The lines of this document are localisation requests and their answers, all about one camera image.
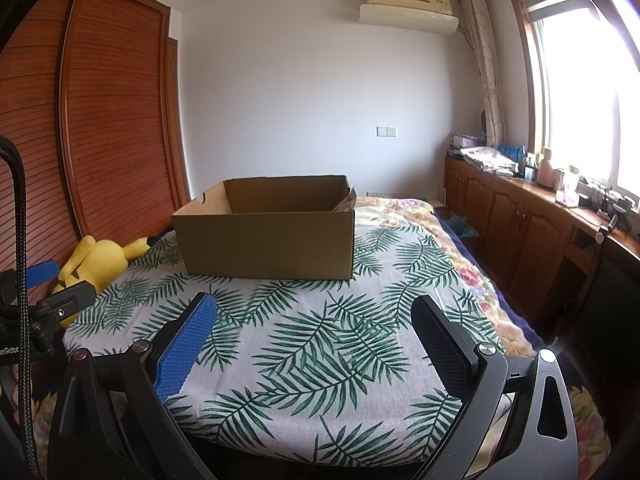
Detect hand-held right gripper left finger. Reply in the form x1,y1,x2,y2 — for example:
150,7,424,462
47,292,217,480

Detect pink bottle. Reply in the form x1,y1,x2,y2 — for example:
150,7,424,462
535,147,555,190

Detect floral blanket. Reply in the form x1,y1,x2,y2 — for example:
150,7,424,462
352,196,621,461

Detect dark chair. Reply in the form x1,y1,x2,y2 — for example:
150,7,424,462
555,232,640,361

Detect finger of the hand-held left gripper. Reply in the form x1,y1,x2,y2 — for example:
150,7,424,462
25,259,60,288
32,280,97,331

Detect white air conditioner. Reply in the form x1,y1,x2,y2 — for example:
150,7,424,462
357,0,460,35

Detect black braided cable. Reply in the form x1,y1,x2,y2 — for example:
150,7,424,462
0,134,43,480

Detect wooden slatted wardrobe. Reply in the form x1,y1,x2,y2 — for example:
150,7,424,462
0,0,193,301

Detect leaf print bedsheet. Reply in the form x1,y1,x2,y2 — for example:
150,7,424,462
62,225,516,466

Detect patterned beige curtain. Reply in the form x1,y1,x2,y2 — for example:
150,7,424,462
459,0,507,148

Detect large chicken feet snack packet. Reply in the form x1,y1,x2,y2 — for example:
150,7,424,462
332,185,357,212

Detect stack of folded cloths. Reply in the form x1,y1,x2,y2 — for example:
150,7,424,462
460,146,518,176

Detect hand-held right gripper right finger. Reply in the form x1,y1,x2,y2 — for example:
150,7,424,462
410,295,578,480

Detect wooden framed window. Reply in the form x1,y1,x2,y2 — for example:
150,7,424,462
505,0,640,201

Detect cardboard box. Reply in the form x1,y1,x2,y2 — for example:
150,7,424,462
172,175,357,281

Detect yellow plush toy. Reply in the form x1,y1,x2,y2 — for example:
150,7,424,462
52,234,151,301

